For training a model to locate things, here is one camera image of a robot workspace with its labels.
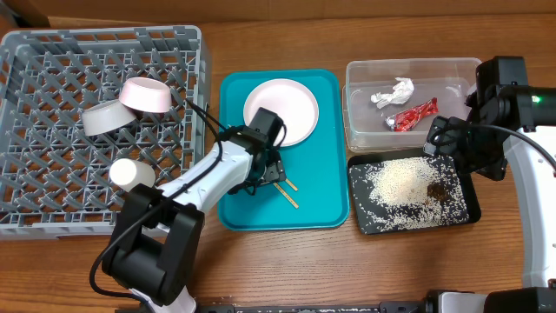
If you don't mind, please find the brown food scrap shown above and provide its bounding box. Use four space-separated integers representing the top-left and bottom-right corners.
427 183 451 203

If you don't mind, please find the large white plate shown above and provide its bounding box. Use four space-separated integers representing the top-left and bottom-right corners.
243 78 319 147

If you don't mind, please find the white tissue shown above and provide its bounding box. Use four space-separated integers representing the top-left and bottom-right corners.
370 77 414 109

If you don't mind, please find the white rice pile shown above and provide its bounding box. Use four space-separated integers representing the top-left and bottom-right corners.
352 156 470 231

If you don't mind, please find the small white bowl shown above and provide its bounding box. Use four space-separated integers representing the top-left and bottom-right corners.
119 77 172 113

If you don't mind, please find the white cup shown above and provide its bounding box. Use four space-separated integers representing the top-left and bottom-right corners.
109 158 156 191

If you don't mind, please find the grey bowl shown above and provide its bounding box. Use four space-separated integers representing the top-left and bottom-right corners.
82 99 136 136

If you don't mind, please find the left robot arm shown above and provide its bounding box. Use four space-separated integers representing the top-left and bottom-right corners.
89 126 287 312

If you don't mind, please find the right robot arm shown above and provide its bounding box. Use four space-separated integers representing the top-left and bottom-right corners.
423 85 555 312

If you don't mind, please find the black waste tray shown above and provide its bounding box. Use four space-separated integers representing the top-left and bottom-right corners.
347 147 482 236

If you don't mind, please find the teal plastic tray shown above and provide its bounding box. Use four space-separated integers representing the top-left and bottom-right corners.
218 70 350 230

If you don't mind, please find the red snack wrapper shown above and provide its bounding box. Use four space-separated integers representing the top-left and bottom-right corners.
385 97 439 132

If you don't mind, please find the clear plastic bin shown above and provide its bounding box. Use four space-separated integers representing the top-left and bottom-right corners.
342 57 481 152

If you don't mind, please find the grey plastic dish rack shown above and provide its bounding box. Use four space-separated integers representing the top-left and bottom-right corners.
1 25 211 240

